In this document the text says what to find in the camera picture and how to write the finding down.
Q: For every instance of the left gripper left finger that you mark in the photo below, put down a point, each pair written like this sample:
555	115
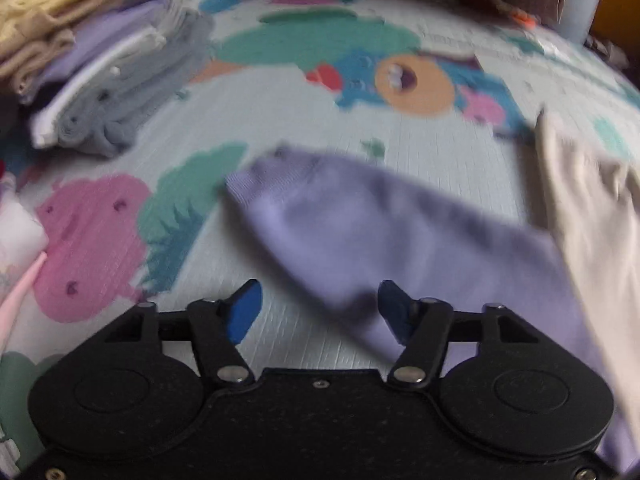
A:
218	327

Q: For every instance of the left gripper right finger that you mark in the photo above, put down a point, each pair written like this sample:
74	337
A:
422	327

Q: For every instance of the purple and cream sweatshirt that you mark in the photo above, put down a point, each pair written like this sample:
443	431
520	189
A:
336	227

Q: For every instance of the pink white folded garments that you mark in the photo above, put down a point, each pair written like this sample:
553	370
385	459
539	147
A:
23	252

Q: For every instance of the patterned play mat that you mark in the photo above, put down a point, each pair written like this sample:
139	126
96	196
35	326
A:
442	96

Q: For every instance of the grey folded garment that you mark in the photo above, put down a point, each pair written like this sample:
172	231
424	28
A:
104	115

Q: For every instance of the purple white folded garment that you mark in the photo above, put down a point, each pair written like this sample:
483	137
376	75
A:
92	38

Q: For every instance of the beige folded garment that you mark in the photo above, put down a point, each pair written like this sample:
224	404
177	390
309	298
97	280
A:
39	39

